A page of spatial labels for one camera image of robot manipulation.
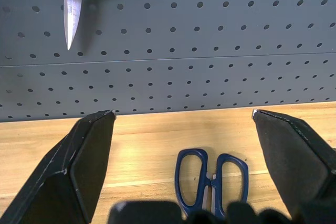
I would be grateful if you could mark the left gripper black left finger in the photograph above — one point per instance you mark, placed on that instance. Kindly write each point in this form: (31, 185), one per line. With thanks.
(52, 182)

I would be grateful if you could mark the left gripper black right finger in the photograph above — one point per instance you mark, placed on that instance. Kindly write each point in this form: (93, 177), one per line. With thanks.
(294, 161)

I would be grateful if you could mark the grey pegboard panel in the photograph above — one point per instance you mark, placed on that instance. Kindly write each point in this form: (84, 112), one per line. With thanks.
(183, 16)

